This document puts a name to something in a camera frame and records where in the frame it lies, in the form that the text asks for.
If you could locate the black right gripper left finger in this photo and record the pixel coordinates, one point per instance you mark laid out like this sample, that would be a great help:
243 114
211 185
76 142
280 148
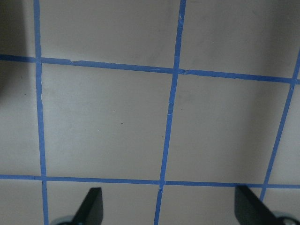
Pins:
90 212

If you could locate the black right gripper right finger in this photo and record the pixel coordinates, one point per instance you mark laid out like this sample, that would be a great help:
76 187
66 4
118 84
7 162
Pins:
250 210

